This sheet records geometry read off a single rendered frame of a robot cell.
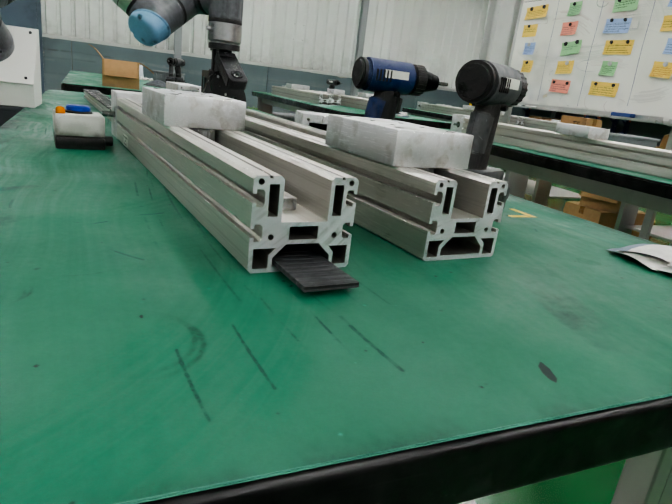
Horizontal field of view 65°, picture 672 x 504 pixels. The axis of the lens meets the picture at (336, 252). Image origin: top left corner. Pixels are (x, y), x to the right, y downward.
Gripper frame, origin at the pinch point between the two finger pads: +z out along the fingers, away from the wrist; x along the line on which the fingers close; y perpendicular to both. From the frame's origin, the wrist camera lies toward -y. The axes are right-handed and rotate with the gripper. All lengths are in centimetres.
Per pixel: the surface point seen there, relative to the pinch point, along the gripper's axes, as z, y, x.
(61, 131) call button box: -0.9, -20.6, 35.0
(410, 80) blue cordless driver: -16.6, -40.2, -22.7
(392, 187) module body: -4, -78, 5
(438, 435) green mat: 2, -108, 22
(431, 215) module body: -3, -85, 5
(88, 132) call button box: -1.0, -20.6, 30.8
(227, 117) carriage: -8, -53, 16
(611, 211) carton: 55, 123, -360
